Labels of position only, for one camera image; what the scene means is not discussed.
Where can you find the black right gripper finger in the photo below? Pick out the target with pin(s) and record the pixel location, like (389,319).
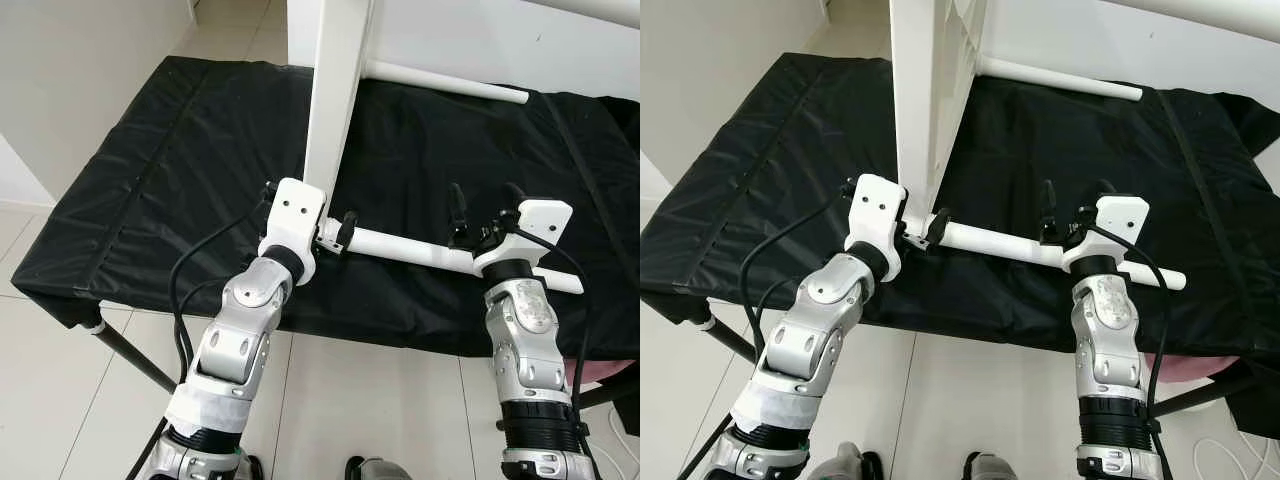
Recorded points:
(515,193)
(1048,208)
(458,210)
(1106,190)

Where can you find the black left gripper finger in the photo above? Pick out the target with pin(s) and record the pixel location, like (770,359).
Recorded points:
(347,230)
(940,226)

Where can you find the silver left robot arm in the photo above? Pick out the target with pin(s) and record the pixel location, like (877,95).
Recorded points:
(235,340)
(810,340)

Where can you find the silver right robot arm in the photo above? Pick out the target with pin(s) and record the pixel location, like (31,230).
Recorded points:
(1110,350)
(525,350)

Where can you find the black table cloth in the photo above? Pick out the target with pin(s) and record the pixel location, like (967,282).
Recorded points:
(780,200)
(200,200)

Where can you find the pink cloth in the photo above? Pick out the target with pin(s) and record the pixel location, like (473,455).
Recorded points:
(600,372)
(1190,367)

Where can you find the black metal table leg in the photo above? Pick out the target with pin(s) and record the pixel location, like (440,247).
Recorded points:
(610,392)
(730,340)
(130,355)
(1200,396)

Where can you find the grey right robot leg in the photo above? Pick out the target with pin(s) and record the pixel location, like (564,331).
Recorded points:
(990,467)
(378,469)

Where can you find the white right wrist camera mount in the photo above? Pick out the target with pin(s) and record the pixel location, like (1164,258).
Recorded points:
(530,225)
(1110,222)

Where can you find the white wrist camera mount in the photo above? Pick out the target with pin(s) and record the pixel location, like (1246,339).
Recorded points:
(292,225)
(530,225)
(1110,222)
(878,220)

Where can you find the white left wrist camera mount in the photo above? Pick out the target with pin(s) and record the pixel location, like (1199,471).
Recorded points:
(878,220)
(292,225)

